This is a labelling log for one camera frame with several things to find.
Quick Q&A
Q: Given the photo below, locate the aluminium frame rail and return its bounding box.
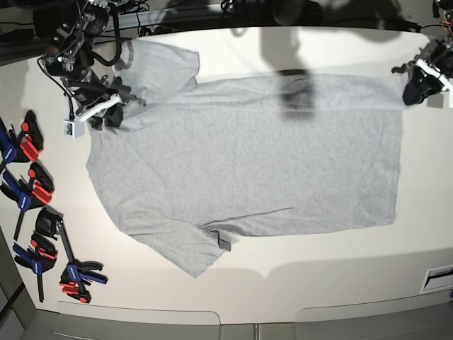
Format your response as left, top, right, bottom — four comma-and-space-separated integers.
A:
118, 9, 172, 30

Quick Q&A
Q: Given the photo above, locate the grey T-shirt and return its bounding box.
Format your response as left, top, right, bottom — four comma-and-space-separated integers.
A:
86, 40, 405, 277

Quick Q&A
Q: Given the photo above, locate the long bar clamp blue red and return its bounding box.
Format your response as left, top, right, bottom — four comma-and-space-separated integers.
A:
35, 208, 108, 304

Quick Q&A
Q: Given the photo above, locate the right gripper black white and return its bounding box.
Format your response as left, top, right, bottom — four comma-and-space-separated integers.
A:
62, 72, 146, 130

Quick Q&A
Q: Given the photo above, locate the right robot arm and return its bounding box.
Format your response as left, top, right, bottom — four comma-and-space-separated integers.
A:
38, 1, 146, 136

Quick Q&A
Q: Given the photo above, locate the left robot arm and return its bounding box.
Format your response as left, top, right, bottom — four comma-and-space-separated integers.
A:
392, 1, 452, 106

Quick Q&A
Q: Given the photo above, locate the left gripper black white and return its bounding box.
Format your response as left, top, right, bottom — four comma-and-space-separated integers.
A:
391, 38, 452, 106

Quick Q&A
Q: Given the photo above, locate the top bar clamp blue red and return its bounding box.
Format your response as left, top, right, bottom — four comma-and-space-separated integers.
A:
1, 110, 44, 171

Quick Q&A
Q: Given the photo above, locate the white label plate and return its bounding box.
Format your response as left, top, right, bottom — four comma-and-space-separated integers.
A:
420, 265, 452, 294

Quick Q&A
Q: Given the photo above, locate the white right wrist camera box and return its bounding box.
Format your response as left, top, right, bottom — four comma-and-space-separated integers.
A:
63, 120, 85, 139

